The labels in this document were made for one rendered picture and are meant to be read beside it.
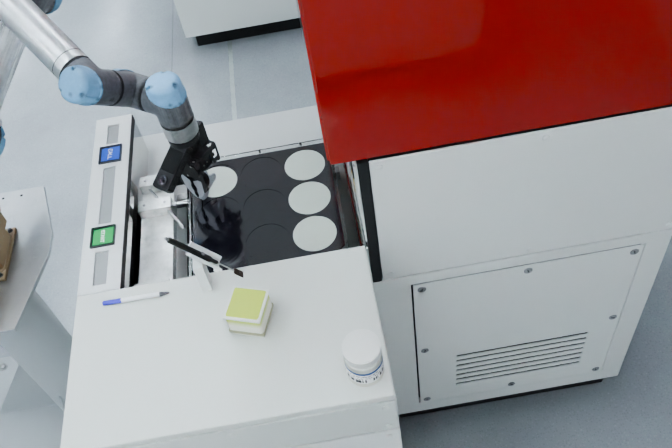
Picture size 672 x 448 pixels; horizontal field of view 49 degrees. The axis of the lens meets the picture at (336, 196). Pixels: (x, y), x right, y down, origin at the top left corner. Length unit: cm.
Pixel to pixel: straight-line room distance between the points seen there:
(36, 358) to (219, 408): 96
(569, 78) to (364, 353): 60
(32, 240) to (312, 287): 81
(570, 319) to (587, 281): 17
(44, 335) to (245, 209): 76
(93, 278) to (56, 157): 183
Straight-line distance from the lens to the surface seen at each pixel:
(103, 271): 170
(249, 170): 185
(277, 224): 172
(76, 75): 153
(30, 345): 224
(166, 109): 158
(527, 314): 196
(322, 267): 155
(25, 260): 199
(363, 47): 119
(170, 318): 156
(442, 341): 198
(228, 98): 344
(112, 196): 183
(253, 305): 144
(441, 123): 134
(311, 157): 184
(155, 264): 176
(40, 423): 272
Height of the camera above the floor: 223
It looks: 50 degrees down
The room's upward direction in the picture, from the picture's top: 10 degrees counter-clockwise
